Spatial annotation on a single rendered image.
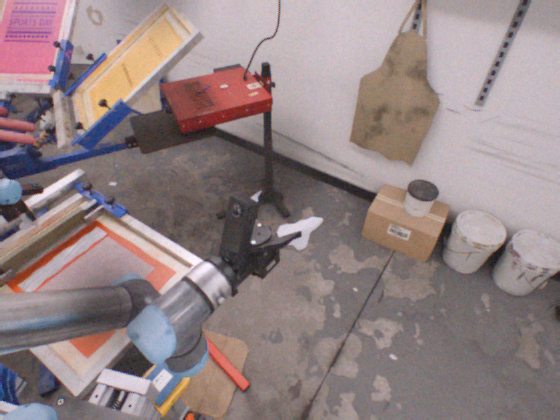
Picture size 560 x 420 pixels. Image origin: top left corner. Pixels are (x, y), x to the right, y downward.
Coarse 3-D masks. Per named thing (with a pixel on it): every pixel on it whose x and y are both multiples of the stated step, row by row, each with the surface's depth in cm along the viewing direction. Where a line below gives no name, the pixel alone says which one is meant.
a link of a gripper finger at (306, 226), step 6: (300, 222) 62; (306, 222) 62; (312, 222) 62; (318, 222) 63; (282, 228) 62; (288, 228) 61; (294, 228) 61; (300, 228) 61; (306, 228) 61; (312, 228) 62; (282, 234) 61; (306, 234) 63; (294, 240) 63; (300, 240) 64; (306, 240) 64; (294, 246) 64; (300, 246) 65
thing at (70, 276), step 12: (36, 264) 144; (72, 264) 144; (24, 276) 140; (60, 276) 140; (72, 276) 140; (84, 276) 140; (12, 288) 137; (48, 288) 136; (60, 288) 136; (96, 336) 123; (108, 336) 123; (84, 348) 120; (96, 348) 120
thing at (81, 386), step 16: (64, 208) 162; (48, 224) 158; (128, 224) 155; (16, 240) 149; (160, 240) 148; (0, 256) 146; (176, 256) 145; (192, 256) 143; (32, 352) 116; (48, 352) 116; (112, 352) 116; (48, 368) 113; (64, 368) 113; (96, 368) 112; (64, 384) 109; (80, 384) 109; (96, 384) 113
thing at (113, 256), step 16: (96, 224) 159; (112, 240) 153; (128, 240) 153; (80, 256) 147; (96, 256) 147; (112, 256) 147; (128, 256) 147; (144, 256) 147; (96, 272) 141; (112, 272) 141; (128, 272) 141; (144, 272) 141; (160, 272) 141; (176, 272) 141; (160, 288) 136
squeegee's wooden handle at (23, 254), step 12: (72, 216) 149; (84, 216) 154; (48, 228) 144; (60, 228) 146; (72, 228) 151; (36, 240) 140; (48, 240) 144; (12, 252) 135; (24, 252) 137; (36, 252) 142; (0, 264) 132; (12, 264) 135
